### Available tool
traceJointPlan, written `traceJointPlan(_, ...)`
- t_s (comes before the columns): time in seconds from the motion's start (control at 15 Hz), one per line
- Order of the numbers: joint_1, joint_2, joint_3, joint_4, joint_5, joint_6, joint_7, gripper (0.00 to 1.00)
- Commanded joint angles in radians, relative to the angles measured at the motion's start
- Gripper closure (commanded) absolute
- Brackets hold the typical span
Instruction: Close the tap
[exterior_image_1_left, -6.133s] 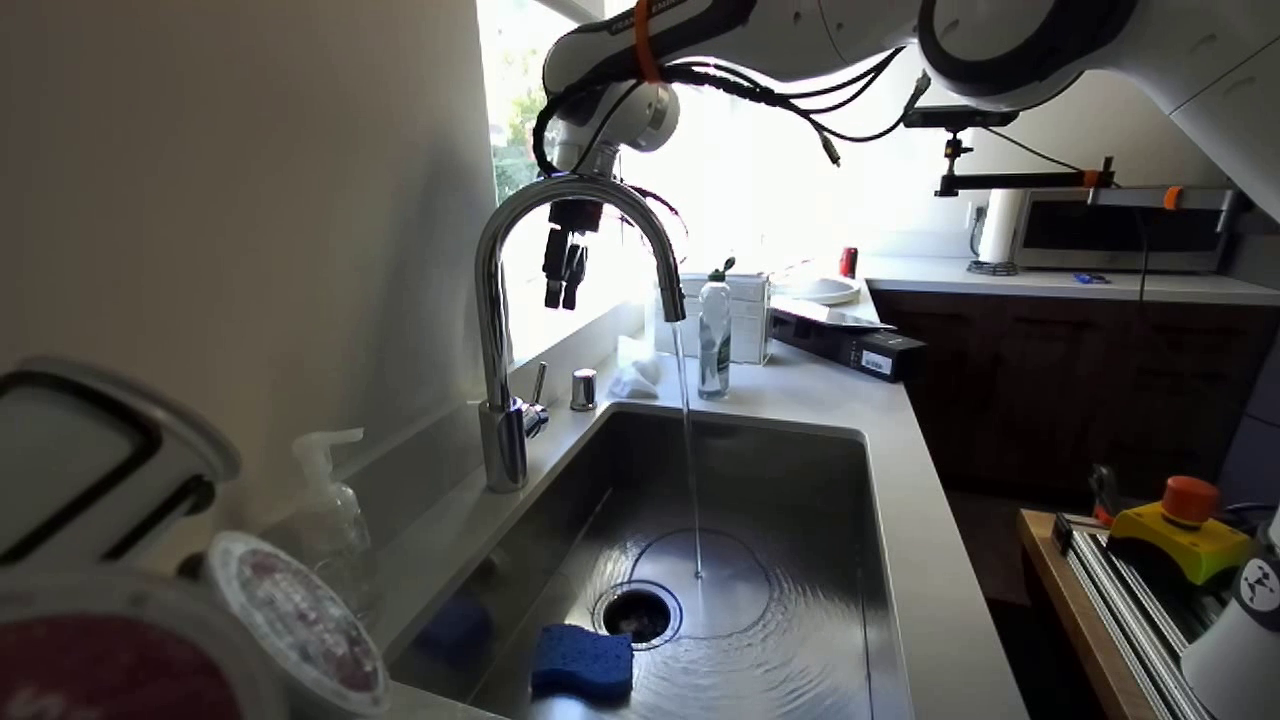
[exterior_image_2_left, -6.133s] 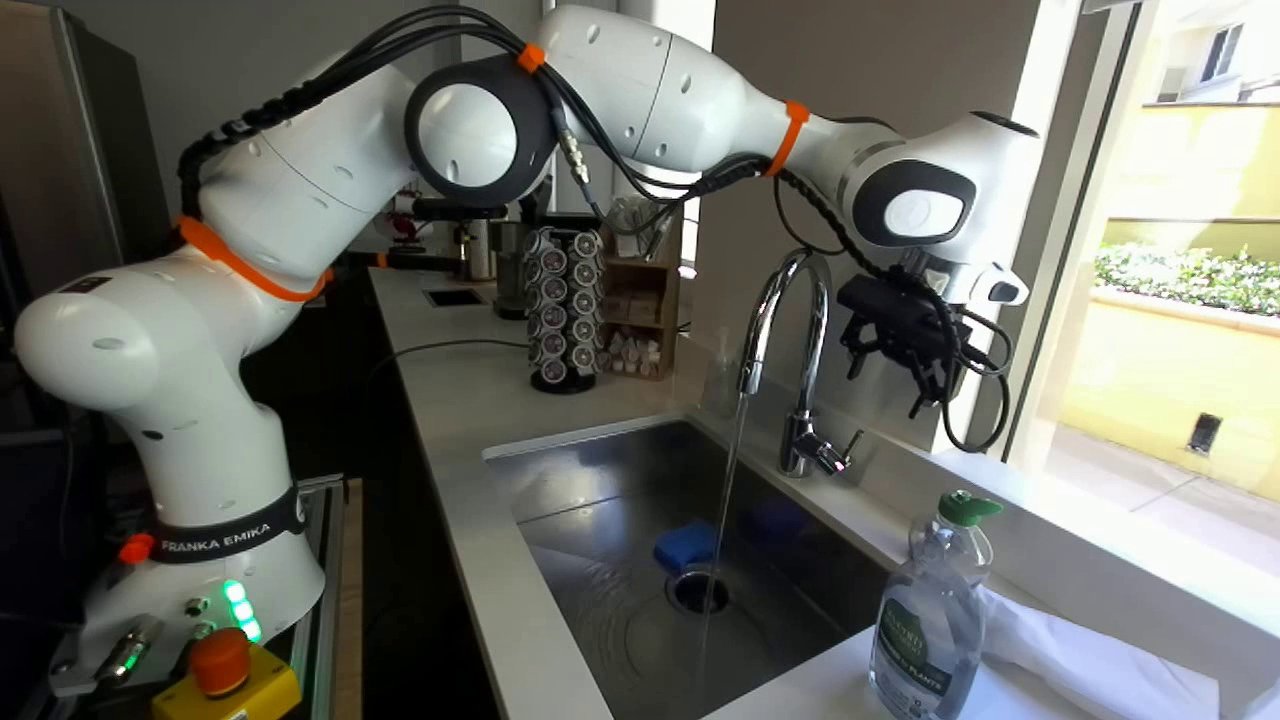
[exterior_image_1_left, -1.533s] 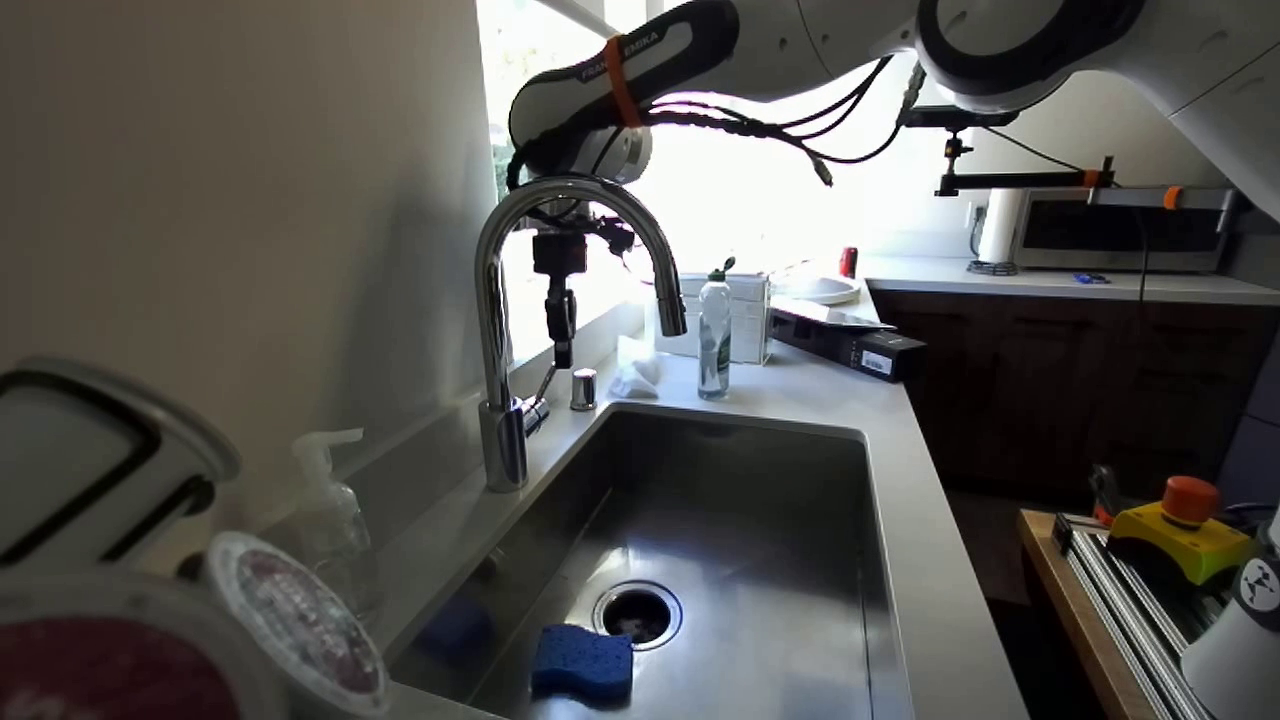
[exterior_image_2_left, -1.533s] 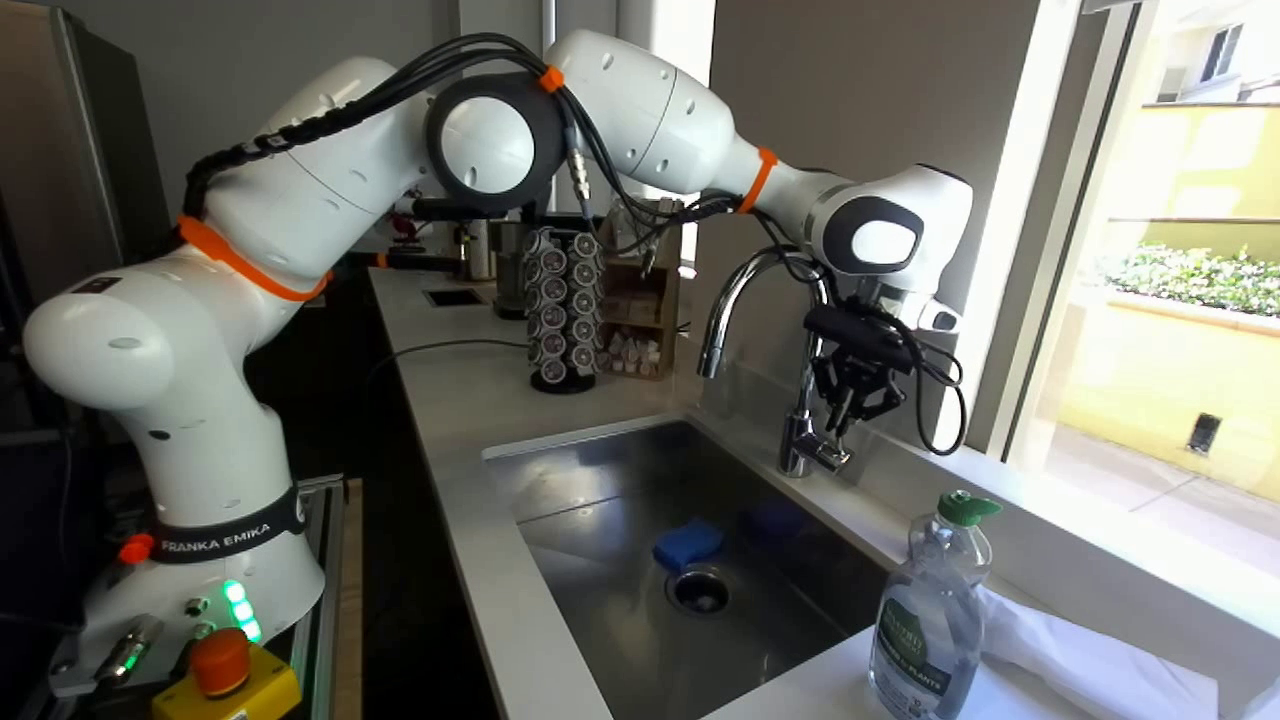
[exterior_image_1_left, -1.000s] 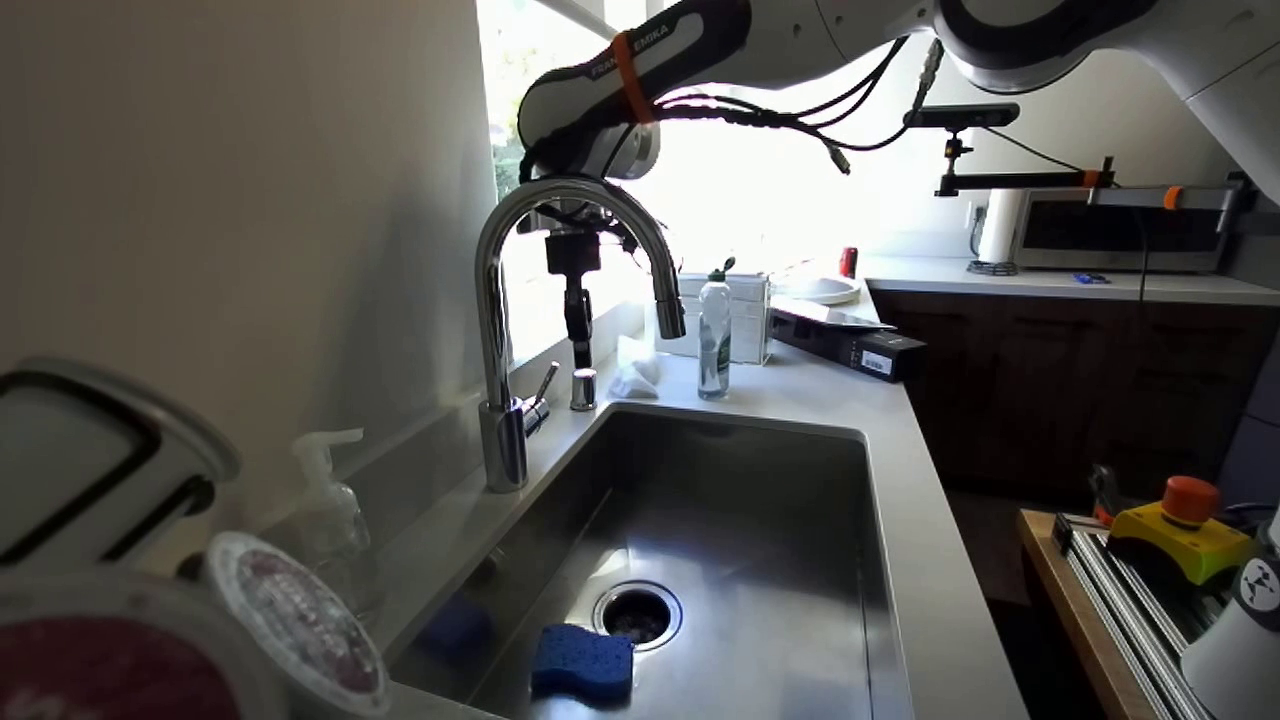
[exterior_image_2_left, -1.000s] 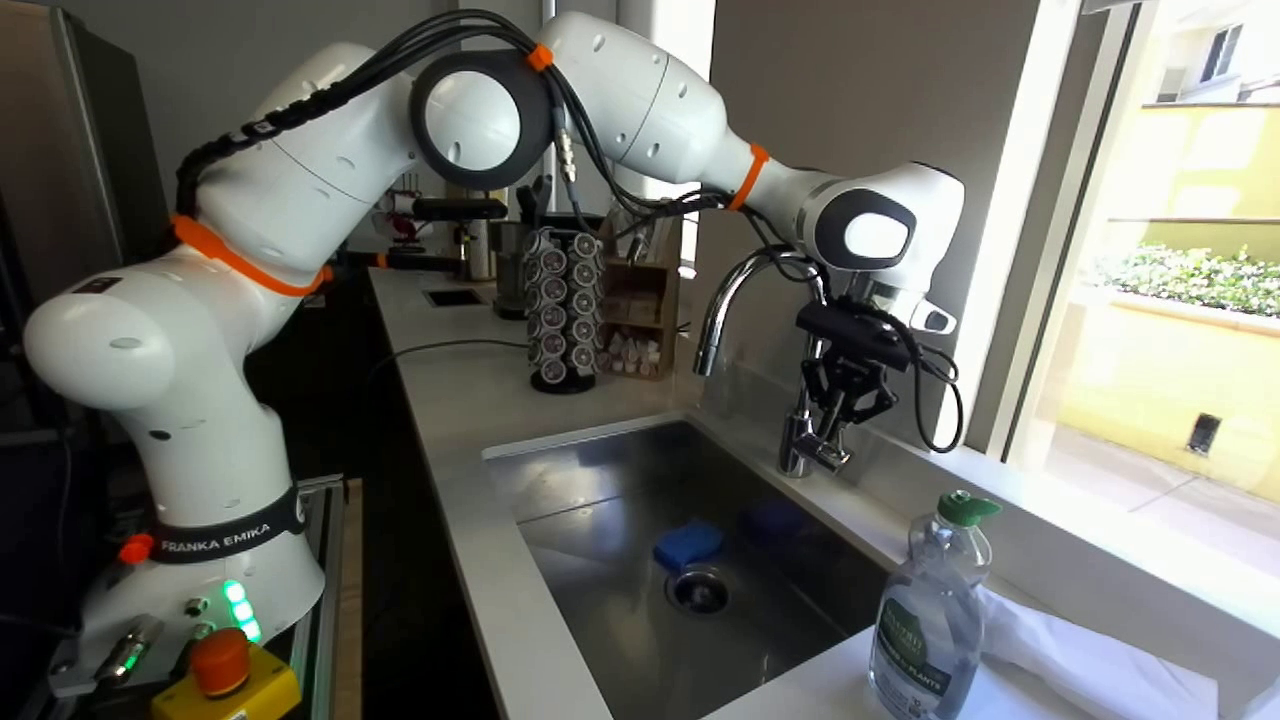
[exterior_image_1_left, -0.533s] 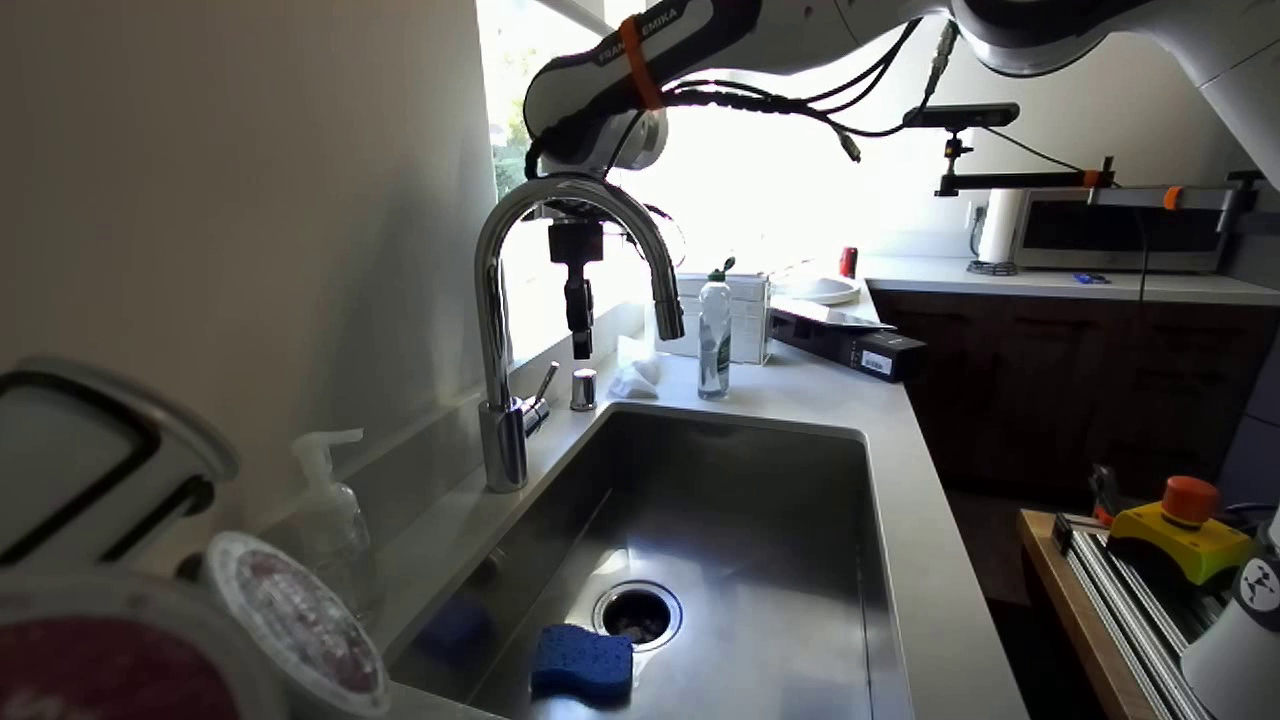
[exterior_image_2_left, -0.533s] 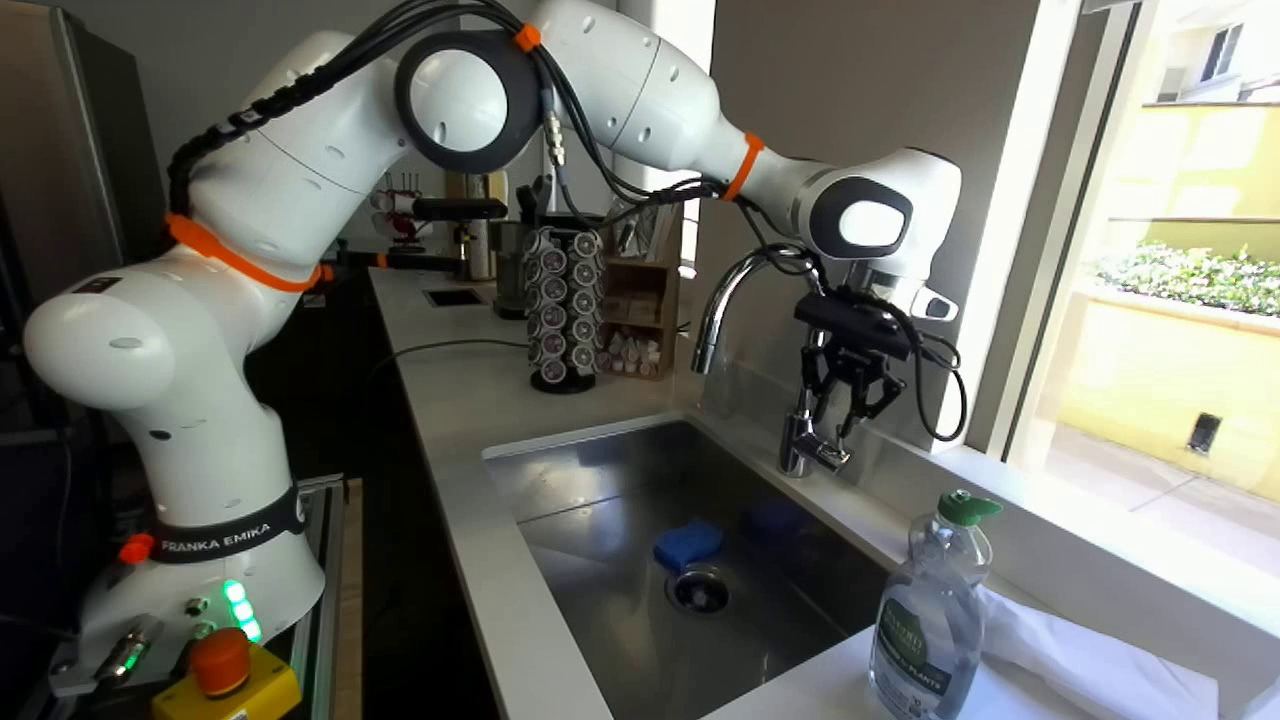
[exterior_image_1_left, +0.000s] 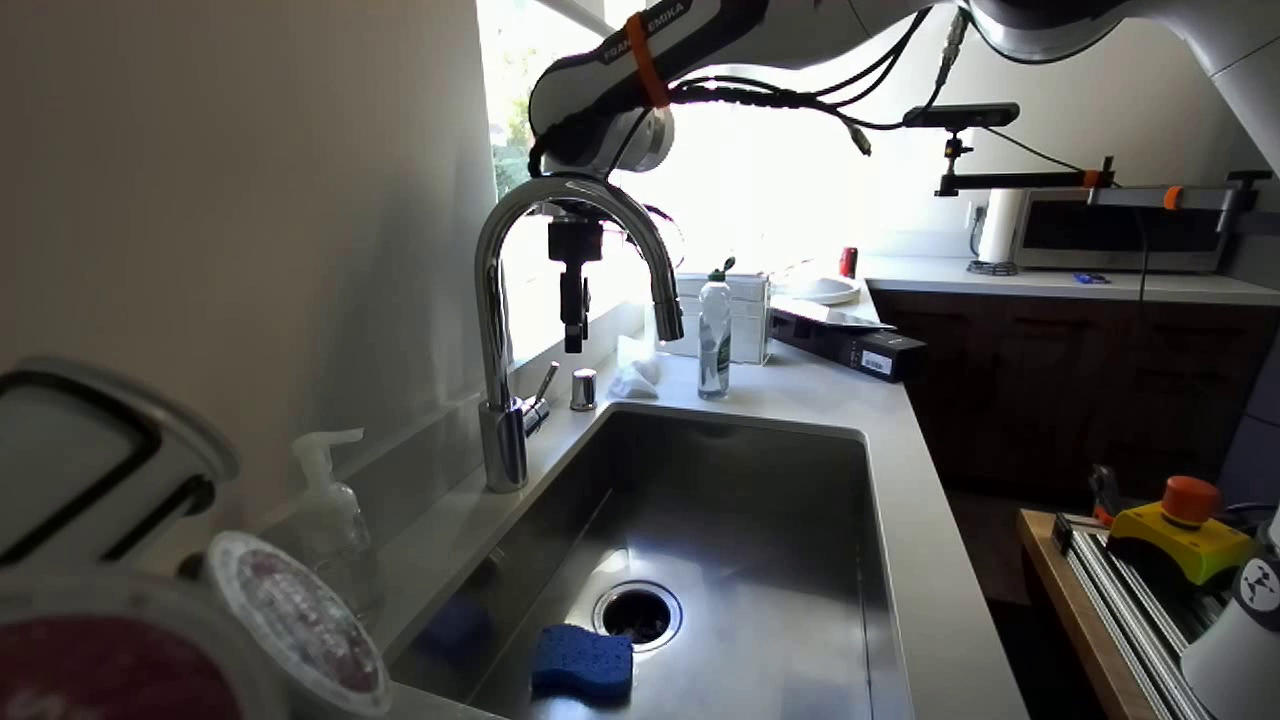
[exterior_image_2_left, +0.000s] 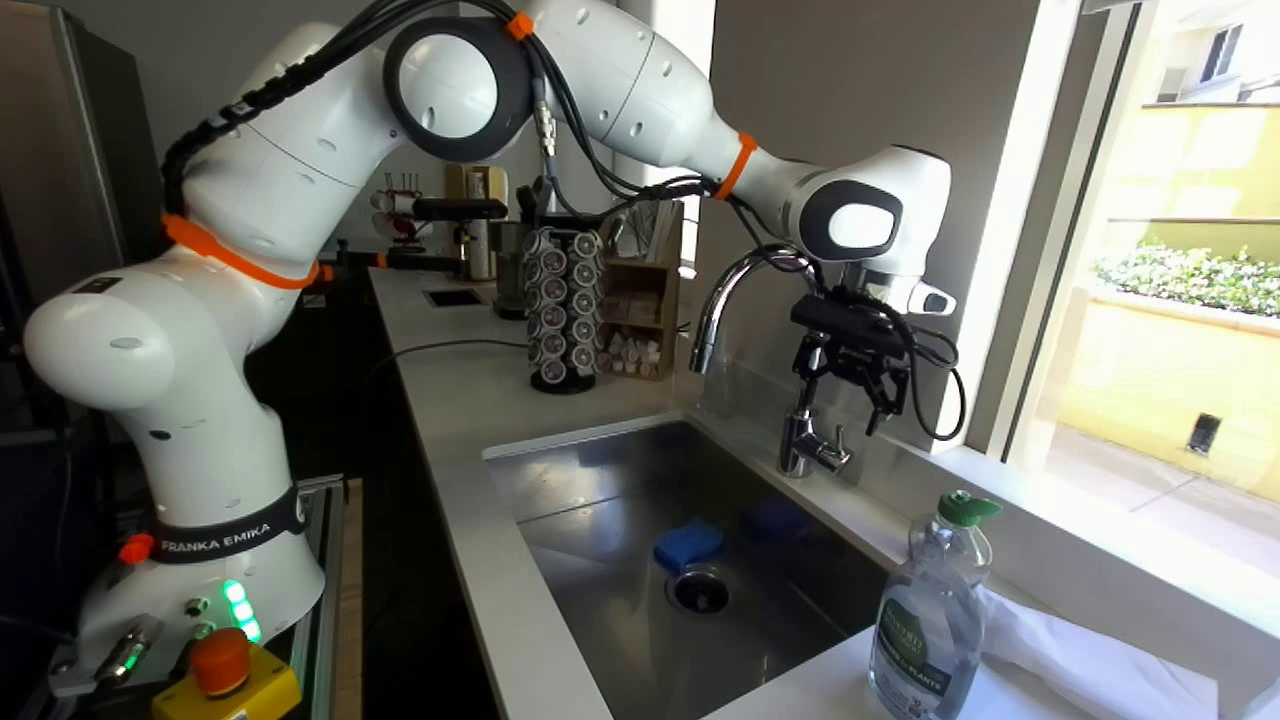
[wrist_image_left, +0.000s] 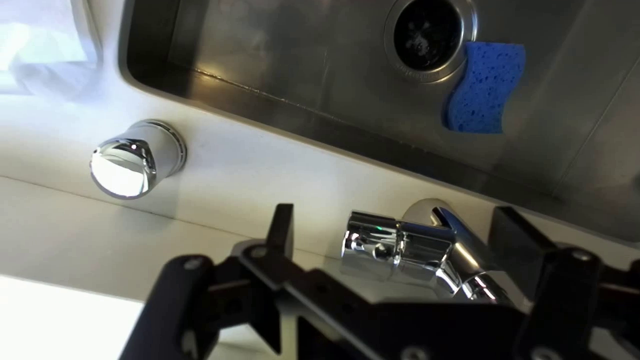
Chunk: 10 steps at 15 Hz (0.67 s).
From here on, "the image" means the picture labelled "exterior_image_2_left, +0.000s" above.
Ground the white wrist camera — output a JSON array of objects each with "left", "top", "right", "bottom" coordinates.
[{"left": 902, "top": 276, "right": 961, "bottom": 322}]

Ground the black coffee pod carousel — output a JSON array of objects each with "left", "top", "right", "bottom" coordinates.
[{"left": 519, "top": 225, "right": 614, "bottom": 400}]

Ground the stainless steel sink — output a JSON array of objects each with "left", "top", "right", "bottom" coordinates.
[{"left": 479, "top": 414, "right": 902, "bottom": 720}]

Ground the beige cardboard box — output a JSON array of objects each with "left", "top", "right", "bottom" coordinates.
[{"left": 446, "top": 158, "right": 517, "bottom": 209}]

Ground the black coffee machine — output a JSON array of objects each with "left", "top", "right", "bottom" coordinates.
[{"left": 407, "top": 191, "right": 511, "bottom": 286}]

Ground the black outdoor wall outlet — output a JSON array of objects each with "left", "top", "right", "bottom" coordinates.
[{"left": 1186, "top": 413, "right": 1229, "bottom": 458}]

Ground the white window frame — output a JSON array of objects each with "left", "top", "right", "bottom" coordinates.
[{"left": 930, "top": 0, "right": 1280, "bottom": 643}]

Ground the sink drain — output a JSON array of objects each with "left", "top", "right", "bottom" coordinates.
[{"left": 668, "top": 566, "right": 738, "bottom": 618}]

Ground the chrome gooseneck tap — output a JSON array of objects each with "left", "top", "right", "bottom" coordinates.
[{"left": 689, "top": 239, "right": 866, "bottom": 485}]

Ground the wooden condiment rack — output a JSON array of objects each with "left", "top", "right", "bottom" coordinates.
[{"left": 595, "top": 195, "right": 689, "bottom": 385}]

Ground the white cloth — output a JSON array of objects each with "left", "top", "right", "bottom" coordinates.
[{"left": 975, "top": 585, "right": 1226, "bottom": 720}]

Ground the blue sponge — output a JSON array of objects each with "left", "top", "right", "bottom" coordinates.
[{"left": 648, "top": 514, "right": 734, "bottom": 580}]

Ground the green hedge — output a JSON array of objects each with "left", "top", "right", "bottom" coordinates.
[{"left": 1094, "top": 239, "right": 1280, "bottom": 320}]

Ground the yellow emergency stop box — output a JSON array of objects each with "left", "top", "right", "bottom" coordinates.
[{"left": 149, "top": 626, "right": 304, "bottom": 720}]

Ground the clear dish soap bottle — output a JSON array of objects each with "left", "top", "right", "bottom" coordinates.
[{"left": 868, "top": 486, "right": 1008, "bottom": 720}]

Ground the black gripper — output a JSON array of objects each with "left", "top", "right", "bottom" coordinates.
[{"left": 788, "top": 292, "right": 921, "bottom": 439}]

